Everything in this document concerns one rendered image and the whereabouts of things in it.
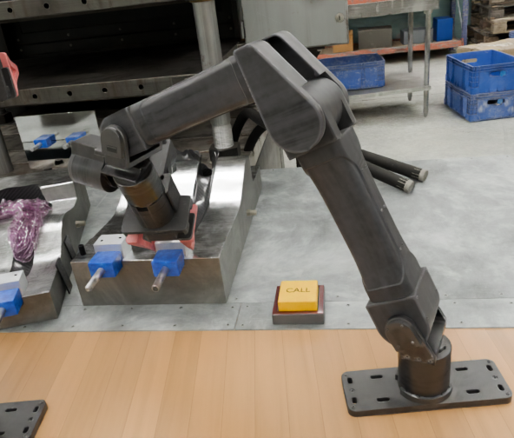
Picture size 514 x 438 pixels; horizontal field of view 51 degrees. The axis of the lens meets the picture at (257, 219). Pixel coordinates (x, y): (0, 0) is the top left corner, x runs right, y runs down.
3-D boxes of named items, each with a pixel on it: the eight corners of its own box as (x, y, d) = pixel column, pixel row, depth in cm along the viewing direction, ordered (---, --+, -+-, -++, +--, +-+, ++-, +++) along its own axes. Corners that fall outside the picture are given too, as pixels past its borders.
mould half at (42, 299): (58, 318, 92) (40, 263, 87) (-101, 348, 89) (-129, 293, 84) (90, 205, 136) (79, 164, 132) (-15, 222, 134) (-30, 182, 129)
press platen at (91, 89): (247, 136, 152) (239, 73, 144) (-145, 163, 173) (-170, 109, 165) (275, 76, 225) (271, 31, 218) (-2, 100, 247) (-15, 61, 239)
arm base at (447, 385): (338, 329, 68) (346, 368, 62) (496, 315, 67) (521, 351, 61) (340, 377, 72) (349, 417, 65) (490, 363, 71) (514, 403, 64)
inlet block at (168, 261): (174, 303, 80) (168, 273, 78) (142, 304, 81) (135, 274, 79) (194, 259, 92) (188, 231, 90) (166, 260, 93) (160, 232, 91)
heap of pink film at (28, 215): (41, 260, 99) (29, 222, 96) (-58, 277, 97) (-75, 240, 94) (63, 205, 122) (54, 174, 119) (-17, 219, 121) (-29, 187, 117)
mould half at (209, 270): (227, 303, 90) (214, 233, 84) (82, 306, 94) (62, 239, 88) (262, 187, 134) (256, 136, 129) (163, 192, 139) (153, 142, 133)
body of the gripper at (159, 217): (133, 204, 85) (115, 175, 79) (194, 202, 84) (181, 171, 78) (124, 239, 82) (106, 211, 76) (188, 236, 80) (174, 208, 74)
